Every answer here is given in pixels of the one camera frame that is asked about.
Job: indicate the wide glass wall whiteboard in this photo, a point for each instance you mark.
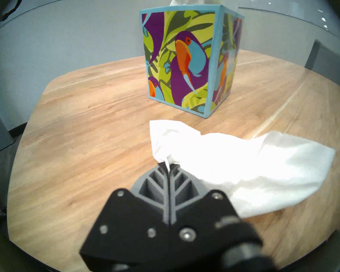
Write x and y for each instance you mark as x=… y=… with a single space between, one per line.
x=286 y=8

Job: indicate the colourful toucan tissue box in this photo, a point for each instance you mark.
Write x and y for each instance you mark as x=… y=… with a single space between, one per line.
x=184 y=61

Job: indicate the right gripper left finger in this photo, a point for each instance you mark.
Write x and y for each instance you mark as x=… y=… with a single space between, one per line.
x=130 y=226

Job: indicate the wall whiteboard with writing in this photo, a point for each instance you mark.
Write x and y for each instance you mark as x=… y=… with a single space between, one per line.
x=73 y=2

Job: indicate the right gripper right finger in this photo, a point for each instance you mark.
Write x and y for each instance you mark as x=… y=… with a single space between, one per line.
x=204 y=217

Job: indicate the grey mesh office chair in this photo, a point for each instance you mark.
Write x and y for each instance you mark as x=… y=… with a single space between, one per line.
x=331 y=64

